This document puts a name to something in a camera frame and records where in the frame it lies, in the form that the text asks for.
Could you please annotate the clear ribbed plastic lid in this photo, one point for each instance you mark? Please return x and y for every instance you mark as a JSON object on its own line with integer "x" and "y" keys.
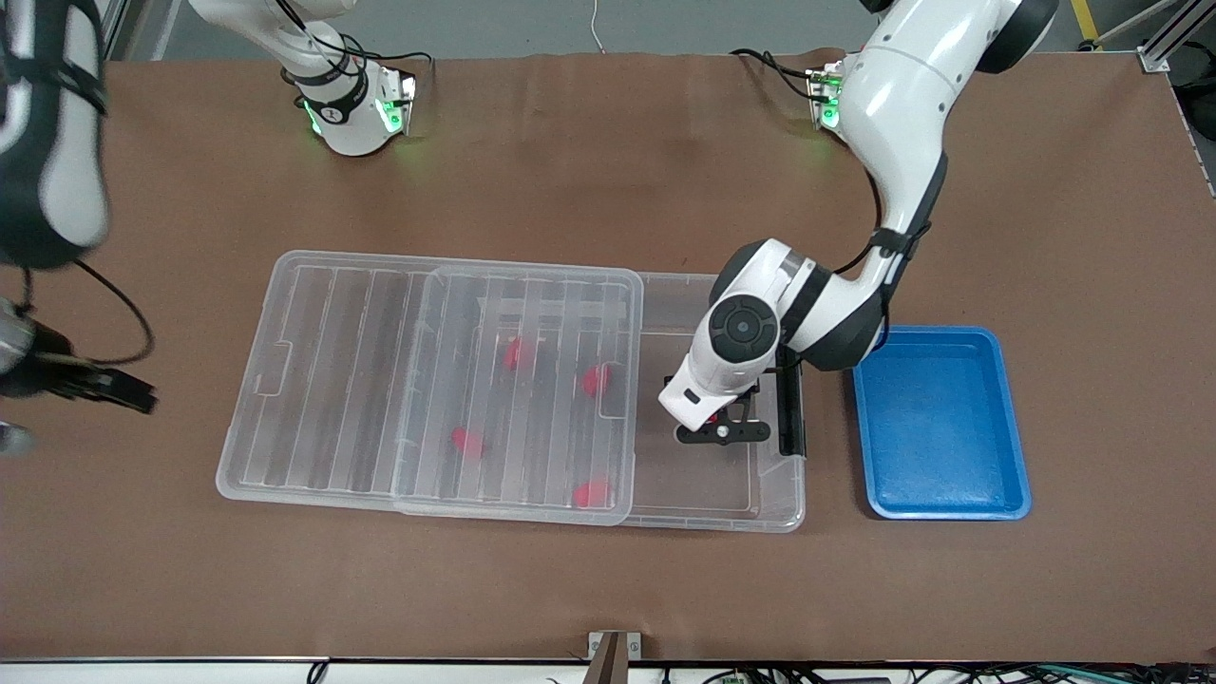
{"x": 332, "y": 399}

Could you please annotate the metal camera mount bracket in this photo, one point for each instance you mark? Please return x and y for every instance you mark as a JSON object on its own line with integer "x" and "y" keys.
{"x": 615, "y": 655}

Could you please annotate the blue plastic tray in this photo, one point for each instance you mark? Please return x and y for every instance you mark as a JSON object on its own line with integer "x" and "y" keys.
{"x": 940, "y": 427}

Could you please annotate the aluminium frame profile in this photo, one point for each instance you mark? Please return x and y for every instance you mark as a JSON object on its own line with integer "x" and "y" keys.
{"x": 114, "y": 28}
{"x": 1173, "y": 33}

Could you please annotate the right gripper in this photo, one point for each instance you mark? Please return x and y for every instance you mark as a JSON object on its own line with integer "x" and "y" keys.
{"x": 59, "y": 373}

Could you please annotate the clear plastic storage box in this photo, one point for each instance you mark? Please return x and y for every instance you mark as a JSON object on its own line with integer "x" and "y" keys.
{"x": 703, "y": 494}

